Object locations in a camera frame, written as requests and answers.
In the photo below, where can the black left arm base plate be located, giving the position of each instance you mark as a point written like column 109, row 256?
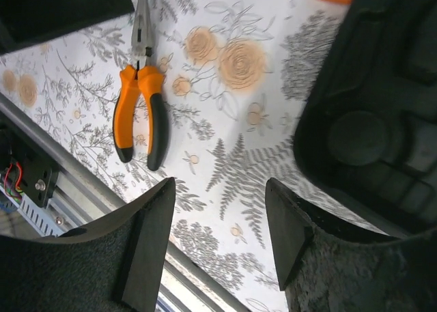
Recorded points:
column 25, row 169

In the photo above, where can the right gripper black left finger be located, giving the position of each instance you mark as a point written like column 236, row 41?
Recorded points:
column 113, row 263

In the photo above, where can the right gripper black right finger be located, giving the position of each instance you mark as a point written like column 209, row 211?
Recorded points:
column 325, row 263

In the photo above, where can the grey slotted cable duct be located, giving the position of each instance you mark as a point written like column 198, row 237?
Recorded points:
column 26, row 211

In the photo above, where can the black plastic tool case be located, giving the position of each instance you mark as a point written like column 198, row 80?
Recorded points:
column 367, row 135

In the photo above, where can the aluminium front rail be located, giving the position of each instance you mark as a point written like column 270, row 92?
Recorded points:
column 81, row 194

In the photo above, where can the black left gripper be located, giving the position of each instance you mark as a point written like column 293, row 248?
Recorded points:
column 25, row 23

